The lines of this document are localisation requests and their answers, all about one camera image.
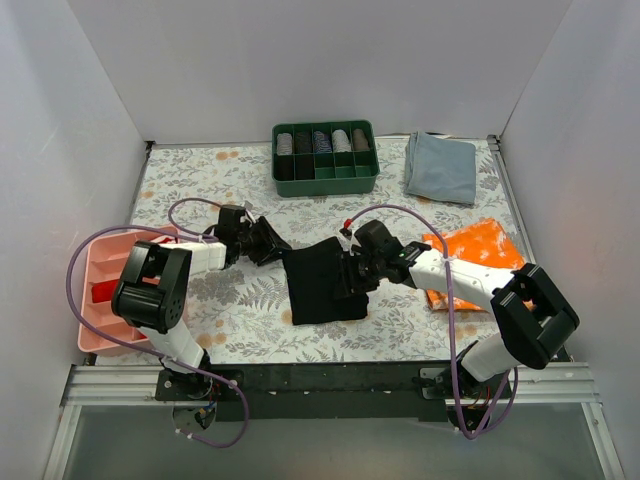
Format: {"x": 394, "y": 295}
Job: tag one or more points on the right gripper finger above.
{"x": 368, "y": 284}
{"x": 349, "y": 277}

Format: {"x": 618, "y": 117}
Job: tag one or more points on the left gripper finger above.
{"x": 272, "y": 239}
{"x": 264, "y": 255}

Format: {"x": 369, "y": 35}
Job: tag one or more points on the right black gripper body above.
{"x": 347, "y": 275}

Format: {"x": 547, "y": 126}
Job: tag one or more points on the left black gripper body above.
{"x": 263, "y": 240}

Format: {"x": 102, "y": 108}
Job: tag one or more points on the black boxer underwear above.
{"x": 312, "y": 274}

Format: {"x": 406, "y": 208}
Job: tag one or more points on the light blue cloth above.
{"x": 440, "y": 169}

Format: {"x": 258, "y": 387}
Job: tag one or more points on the orange white patterned cloth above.
{"x": 485, "y": 243}

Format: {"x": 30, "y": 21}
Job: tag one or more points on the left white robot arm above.
{"x": 151, "y": 293}

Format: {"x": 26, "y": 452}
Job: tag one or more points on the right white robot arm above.
{"x": 533, "y": 316}

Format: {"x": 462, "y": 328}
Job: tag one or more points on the red white rolled cloth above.
{"x": 164, "y": 239}

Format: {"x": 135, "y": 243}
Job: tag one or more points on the green compartment organizer box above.
{"x": 332, "y": 173}

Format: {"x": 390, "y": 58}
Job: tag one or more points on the black speckled rolled sock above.
{"x": 303, "y": 142}

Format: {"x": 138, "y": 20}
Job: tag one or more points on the blue patterned rolled sock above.
{"x": 321, "y": 142}

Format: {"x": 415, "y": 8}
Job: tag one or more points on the brown rolled sock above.
{"x": 360, "y": 140}

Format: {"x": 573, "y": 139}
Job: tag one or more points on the red rolled cloth middle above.
{"x": 103, "y": 291}

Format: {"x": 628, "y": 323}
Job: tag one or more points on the pink compartment organizer tray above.
{"x": 105, "y": 260}

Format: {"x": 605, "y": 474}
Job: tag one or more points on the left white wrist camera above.
{"x": 248, "y": 213}

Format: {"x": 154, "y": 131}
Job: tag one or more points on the aluminium frame rail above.
{"x": 559, "y": 383}

